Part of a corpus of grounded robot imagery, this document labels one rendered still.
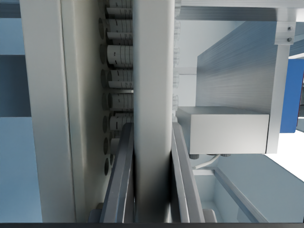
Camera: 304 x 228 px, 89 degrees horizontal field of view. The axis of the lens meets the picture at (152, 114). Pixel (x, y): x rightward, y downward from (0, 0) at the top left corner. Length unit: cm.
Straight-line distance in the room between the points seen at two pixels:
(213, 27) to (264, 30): 359
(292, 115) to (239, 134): 17
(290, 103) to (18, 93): 81
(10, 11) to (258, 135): 62
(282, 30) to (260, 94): 15
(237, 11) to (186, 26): 356
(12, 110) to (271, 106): 76
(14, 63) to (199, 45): 362
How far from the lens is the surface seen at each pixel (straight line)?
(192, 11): 38
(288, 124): 56
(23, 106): 66
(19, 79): 66
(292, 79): 56
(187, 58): 385
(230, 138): 45
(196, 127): 40
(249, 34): 60
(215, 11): 39
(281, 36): 50
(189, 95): 389
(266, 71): 51
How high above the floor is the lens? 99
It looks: 1 degrees up
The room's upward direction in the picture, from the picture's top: 90 degrees clockwise
